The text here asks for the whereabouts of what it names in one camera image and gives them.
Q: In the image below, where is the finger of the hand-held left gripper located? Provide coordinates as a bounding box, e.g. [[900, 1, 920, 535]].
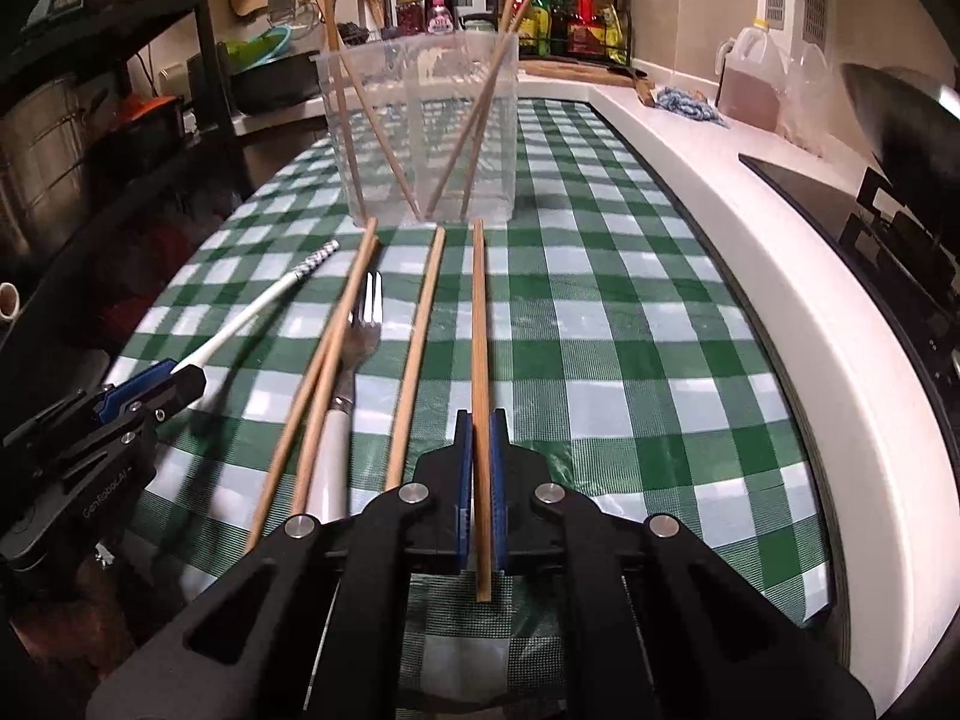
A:
[[112, 369, 206, 436], [94, 360, 181, 417]]

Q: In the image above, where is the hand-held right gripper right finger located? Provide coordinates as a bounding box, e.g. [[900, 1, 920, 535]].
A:
[[489, 409, 875, 720]]

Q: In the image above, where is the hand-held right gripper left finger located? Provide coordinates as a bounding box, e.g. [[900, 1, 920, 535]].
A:
[[90, 409, 475, 720]]

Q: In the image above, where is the white patterned chopstick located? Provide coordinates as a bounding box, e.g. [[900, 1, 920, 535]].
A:
[[171, 238, 341, 380]]

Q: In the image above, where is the white handled metal fork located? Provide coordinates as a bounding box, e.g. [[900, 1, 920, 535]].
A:
[[300, 270, 385, 524]]

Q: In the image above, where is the clear plastic utensil holder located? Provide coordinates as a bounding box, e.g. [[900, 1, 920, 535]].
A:
[[315, 31, 521, 226]]

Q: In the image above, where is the red plastic bag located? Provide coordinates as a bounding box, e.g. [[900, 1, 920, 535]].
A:
[[90, 217, 218, 331]]

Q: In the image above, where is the green white checked tablecloth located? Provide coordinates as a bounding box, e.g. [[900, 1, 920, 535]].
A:
[[105, 97, 837, 720]]

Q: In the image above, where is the large steel stockpot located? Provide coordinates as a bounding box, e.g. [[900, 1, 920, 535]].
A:
[[0, 79, 91, 241]]

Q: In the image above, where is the black pot orange lid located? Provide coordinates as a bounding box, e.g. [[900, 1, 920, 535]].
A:
[[105, 94, 185, 173]]

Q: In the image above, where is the black shelf rack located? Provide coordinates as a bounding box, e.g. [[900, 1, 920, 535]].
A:
[[0, 0, 252, 361]]

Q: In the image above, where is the black canister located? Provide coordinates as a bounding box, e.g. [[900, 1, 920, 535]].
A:
[[184, 52, 233, 132]]

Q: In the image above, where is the black cooking pot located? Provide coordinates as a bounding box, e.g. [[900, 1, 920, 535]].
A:
[[229, 49, 323, 115]]

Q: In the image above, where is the green plastic bowl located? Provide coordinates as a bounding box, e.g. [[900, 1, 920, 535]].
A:
[[221, 39, 263, 76]]

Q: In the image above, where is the teal plastic basin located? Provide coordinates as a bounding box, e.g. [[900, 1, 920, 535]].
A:
[[240, 24, 293, 65]]

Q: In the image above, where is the round wooden board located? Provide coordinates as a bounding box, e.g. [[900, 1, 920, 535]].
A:
[[517, 58, 638, 80]]

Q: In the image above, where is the black glass gas hob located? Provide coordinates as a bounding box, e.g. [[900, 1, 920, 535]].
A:
[[739, 154, 960, 406]]

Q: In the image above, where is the blue rag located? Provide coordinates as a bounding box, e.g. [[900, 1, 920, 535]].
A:
[[654, 86, 730, 128]]

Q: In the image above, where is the black pan support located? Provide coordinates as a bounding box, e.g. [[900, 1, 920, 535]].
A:
[[838, 165, 960, 316]]

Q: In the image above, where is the plastic oil jug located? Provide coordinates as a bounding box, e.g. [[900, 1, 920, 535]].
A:
[[716, 16, 788, 134]]

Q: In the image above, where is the yellow seasoning packet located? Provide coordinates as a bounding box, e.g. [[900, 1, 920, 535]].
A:
[[600, 6, 627, 59]]

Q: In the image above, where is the red orange oil bottle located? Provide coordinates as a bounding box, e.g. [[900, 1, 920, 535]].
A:
[[568, 0, 605, 55]]

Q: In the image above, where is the black spice rack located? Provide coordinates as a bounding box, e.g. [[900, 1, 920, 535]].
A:
[[495, 0, 631, 61]]

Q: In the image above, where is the clear plastic bag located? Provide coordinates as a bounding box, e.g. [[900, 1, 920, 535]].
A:
[[780, 37, 871, 166]]

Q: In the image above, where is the black wok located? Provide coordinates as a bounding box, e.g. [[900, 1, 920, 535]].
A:
[[840, 64, 960, 218]]

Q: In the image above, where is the wooden handled spatula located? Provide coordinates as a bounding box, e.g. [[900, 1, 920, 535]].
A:
[[604, 64, 661, 107]]

